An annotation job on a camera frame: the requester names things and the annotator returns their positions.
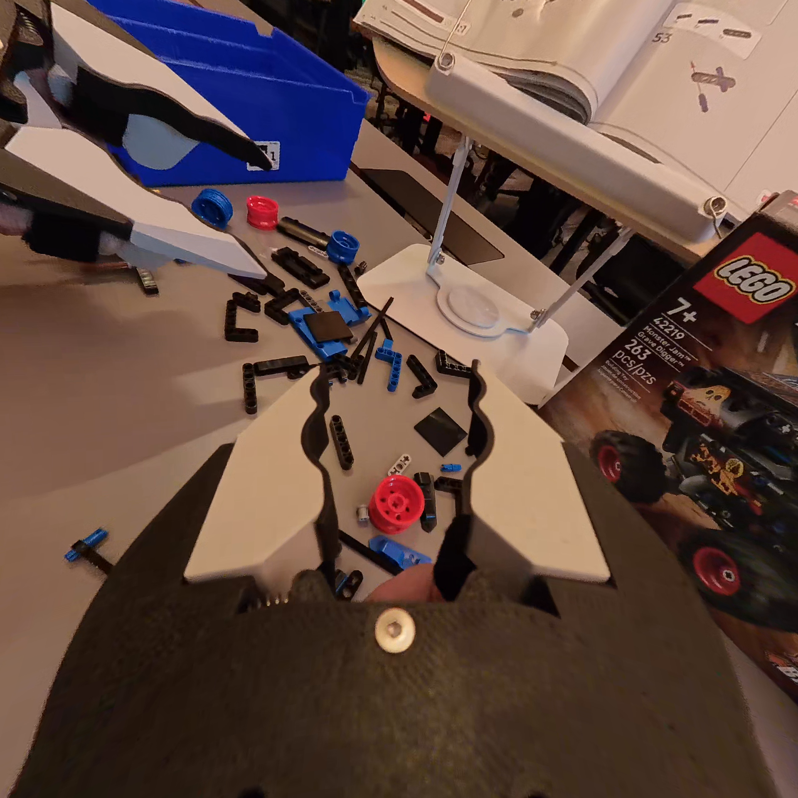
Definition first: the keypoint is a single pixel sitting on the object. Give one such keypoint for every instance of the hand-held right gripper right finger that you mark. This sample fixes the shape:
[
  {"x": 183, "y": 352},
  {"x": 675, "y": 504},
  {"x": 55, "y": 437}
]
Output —
[{"x": 536, "y": 499}]

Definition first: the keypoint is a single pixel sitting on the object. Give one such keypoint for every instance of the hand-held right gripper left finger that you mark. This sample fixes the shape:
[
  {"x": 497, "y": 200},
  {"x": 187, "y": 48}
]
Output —
[{"x": 262, "y": 499}]

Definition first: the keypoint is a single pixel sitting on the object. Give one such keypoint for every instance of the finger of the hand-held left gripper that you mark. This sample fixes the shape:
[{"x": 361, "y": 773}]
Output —
[
  {"x": 156, "y": 218},
  {"x": 124, "y": 68}
]

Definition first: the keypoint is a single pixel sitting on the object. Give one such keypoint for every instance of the grey desk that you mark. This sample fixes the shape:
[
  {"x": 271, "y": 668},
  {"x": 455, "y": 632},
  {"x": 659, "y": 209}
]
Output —
[{"x": 124, "y": 386}]

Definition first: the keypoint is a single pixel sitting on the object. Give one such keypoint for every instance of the blue wheel hub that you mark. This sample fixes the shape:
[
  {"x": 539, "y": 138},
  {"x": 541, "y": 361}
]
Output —
[
  {"x": 212, "y": 206},
  {"x": 343, "y": 247}
]

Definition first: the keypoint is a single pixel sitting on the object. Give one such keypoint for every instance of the short black beam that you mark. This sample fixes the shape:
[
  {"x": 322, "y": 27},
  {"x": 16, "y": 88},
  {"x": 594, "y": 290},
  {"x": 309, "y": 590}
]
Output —
[
  {"x": 146, "y": 280},
  {"x": 341, "y": 441}
]

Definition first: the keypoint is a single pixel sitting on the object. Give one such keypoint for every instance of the red wheel hub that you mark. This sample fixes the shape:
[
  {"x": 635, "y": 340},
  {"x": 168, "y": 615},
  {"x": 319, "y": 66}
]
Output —
[
  {"x": 262, "y": 212},
  {"x": 396, "y": 504}
]

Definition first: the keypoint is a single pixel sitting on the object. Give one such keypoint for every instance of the black angular brick cluster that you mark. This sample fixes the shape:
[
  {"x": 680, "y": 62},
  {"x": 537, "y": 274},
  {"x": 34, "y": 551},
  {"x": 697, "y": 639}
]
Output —
[{"x": 427, "y": 499}]

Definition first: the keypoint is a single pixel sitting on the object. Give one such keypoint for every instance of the long black axle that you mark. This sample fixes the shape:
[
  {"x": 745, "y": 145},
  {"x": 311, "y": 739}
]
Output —
[{"x": 365, "y": 548}]

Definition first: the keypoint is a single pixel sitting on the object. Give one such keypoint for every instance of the black flat panel tile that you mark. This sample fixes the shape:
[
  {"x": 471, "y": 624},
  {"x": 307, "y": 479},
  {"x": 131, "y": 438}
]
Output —
[{"x": 441, "y": 431}]

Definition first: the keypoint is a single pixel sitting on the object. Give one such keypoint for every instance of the small black connector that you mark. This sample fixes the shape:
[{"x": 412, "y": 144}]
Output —
[{"x": 348, "y": 583}]

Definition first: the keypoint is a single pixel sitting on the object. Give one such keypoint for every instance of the long black beam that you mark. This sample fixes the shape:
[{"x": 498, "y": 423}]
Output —
[{"x": 268, "y": 285}]

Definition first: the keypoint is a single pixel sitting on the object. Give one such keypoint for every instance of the blue curved brick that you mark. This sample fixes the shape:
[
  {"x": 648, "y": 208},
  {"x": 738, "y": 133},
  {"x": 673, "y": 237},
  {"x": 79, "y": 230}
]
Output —
[{"x": 393, "y": 548}]

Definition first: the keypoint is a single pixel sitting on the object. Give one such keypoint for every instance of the black cylindrical toy piece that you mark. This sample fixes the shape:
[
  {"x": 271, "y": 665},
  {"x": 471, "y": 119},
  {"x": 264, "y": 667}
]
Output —
[{"x": 302, "y": 232}]

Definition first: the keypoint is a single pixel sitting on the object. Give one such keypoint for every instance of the black perforated connector brick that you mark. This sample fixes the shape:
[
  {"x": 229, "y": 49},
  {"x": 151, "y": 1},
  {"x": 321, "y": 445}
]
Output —
[{"x": 340, "y": 372}]

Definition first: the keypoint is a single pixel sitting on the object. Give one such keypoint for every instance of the blue plastic bin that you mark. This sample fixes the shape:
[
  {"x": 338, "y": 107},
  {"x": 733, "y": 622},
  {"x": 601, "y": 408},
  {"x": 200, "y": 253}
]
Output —
[{"x": 280, "y": 93}]

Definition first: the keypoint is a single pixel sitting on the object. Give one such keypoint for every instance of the black bent connector beam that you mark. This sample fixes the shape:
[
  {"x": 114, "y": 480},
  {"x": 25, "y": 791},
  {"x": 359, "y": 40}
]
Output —
[{"x": 452, "y": 363}]

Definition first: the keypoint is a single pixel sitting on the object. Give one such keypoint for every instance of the toy truck set box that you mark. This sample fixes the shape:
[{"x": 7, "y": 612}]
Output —
[{"x": 686, "y": 436}]

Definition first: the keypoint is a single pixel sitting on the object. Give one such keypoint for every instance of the blue and black brick assembly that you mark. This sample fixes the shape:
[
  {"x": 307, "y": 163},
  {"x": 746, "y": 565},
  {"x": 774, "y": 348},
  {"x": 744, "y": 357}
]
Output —
[{"x": 324, "y": 330}]

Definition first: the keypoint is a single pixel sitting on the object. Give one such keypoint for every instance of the blue angled beam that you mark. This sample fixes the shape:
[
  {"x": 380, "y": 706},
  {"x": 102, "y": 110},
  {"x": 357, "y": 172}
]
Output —
[{"x": 393, "y": 368}]

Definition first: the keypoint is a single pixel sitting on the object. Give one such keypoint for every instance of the thin black axle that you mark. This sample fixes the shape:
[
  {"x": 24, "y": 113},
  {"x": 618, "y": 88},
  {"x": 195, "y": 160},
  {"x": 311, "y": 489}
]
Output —
[{"x": 374, "y": 330}]

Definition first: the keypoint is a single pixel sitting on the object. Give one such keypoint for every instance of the black straight beam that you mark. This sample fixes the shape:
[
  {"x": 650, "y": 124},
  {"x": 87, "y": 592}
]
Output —
[{"x": 352, "y": 285}]

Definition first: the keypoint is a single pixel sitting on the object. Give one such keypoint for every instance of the white book stand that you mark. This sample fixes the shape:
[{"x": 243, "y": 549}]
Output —
[{"x": 399, "y": 293}]

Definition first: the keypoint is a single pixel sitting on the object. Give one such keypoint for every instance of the open instruction booklet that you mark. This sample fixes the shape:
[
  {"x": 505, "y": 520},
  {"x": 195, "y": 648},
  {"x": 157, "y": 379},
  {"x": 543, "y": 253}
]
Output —
[{"x": 623, "y": 37}]

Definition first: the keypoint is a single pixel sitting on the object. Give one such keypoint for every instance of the black rectangular frame brick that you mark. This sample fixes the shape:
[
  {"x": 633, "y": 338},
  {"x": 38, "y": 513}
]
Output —
[{"x": 302, "y": 267}]

